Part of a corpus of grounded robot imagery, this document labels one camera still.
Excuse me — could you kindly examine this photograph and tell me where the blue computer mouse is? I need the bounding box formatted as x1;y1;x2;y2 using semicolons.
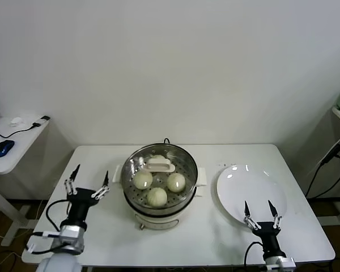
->
0;139;15;158

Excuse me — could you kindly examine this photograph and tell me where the black power cable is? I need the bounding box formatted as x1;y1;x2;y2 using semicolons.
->
304;143;340;199

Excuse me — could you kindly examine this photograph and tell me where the white wrist camera plug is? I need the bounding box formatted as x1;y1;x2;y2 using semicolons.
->
26;231;61;253

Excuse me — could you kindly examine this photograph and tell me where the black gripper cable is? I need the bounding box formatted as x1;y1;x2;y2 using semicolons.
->
244;241;265;267
45;199;70;232

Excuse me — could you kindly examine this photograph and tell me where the stainless steel steamer basket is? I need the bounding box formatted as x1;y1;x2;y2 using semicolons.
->
112;143;207;215

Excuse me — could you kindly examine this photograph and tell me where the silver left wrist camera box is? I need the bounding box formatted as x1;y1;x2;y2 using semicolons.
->
58;225;85;253

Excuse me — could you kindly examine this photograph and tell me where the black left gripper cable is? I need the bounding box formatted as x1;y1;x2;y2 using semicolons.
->
45;199;70;232

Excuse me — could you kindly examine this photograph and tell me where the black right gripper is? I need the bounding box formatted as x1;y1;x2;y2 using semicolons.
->
243;199;283;254

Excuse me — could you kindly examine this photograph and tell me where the white side desk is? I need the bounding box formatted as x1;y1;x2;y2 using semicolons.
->
0;115;52;247

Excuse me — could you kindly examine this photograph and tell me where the white round plate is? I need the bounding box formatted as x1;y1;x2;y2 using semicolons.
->
216;164;288;228

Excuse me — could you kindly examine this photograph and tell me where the black cable with adapter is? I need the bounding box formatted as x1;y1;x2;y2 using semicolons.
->
0;115;50;139

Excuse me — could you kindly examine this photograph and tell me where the glass pot lid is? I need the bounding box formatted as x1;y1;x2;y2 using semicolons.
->
121;143;198;212

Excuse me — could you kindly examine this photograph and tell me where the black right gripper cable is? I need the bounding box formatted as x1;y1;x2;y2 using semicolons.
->
244;241;265;267

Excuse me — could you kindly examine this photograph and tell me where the white electric cooker base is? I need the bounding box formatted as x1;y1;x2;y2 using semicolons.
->
121;185;203;231

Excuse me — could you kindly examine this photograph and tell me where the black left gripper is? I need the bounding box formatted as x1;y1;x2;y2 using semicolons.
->
63;164;111;225

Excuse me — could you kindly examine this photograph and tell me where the small white crumpled object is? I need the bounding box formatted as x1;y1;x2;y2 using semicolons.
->
8;117;28;128

